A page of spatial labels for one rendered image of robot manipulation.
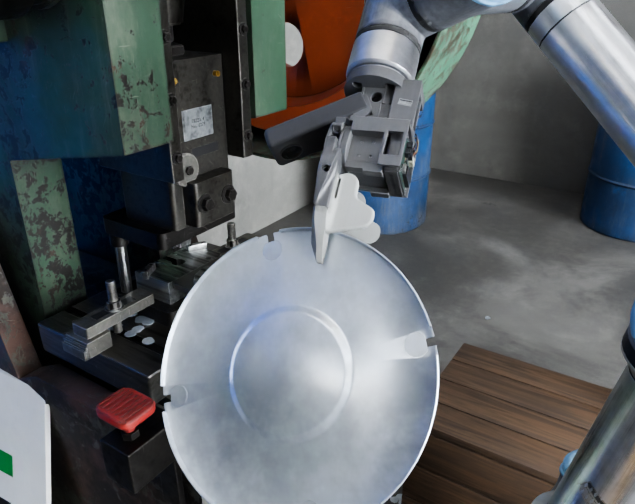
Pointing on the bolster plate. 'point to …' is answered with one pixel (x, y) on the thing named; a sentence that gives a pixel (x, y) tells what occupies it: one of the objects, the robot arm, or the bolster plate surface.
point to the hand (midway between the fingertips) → (316, 251)
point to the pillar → (123, 269)
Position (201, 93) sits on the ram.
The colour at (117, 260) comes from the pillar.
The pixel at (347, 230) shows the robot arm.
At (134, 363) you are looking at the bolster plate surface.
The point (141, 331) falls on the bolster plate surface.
